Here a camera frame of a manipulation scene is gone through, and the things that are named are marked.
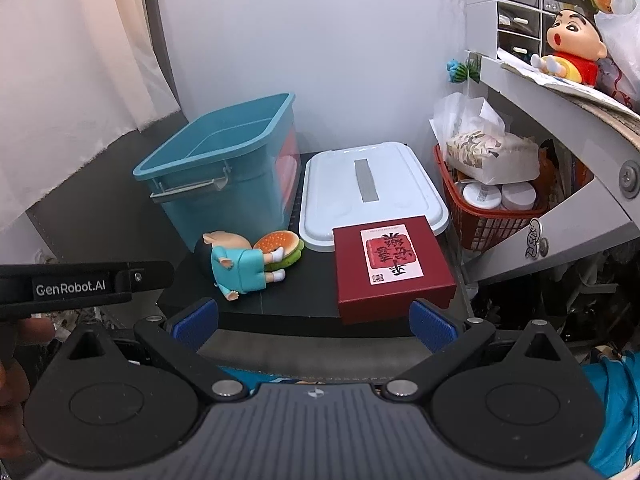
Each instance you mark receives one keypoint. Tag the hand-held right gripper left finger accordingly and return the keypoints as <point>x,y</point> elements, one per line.
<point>195,325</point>

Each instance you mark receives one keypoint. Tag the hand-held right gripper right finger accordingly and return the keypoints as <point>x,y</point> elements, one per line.
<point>432,327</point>

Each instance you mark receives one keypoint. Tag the boy figurine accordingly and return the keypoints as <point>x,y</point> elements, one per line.
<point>240,267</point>

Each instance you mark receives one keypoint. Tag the dark red gift box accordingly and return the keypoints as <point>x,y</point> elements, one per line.
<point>350,280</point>

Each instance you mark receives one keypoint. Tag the smiling burger plush toy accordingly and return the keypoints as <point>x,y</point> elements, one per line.
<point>277,242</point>

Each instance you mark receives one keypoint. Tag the teal plastic storage bin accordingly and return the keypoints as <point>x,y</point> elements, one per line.
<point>220,210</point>

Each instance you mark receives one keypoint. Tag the white bin lid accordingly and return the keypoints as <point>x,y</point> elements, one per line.
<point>340,195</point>

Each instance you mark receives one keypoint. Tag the dark grey desktop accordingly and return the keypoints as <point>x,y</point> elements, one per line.
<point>100,185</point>

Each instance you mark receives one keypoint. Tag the person's left hand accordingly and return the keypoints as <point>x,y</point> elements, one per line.
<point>35,331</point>

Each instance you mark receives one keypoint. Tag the black desk mat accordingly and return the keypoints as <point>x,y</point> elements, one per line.
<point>295,290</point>

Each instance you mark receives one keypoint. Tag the red plastic basket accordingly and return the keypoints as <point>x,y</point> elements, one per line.
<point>492,230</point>

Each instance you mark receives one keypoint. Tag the cartoon sticker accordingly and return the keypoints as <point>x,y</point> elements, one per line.
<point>535,240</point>

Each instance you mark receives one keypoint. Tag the grey curved desk shelf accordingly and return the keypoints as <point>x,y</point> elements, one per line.
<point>575,230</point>

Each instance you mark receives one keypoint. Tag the patterned tissue pack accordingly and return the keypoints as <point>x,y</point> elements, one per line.
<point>490,152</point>

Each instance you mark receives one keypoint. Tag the person's teal clothing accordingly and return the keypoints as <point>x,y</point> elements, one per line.
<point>615,410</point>

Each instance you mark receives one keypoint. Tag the beige curtain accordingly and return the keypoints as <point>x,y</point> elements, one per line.
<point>75,85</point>

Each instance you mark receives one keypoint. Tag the crumpled white plastic bag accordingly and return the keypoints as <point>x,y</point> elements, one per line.
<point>457,115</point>

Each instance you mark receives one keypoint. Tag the round metal bolt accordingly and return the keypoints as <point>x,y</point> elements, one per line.
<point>630,177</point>

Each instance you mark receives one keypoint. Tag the white paper sheets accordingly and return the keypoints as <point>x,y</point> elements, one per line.
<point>550,85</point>

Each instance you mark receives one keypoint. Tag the brown cardboard sheet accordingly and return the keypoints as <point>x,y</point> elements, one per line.
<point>615,127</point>

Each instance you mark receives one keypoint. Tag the boy doll in red shirt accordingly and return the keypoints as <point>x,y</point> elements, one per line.
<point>575,65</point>

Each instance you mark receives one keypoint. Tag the grey drawer organiser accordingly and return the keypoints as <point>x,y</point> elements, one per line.
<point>520,15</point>

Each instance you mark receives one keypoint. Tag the large white plastic bag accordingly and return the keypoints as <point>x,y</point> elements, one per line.
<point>622,35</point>

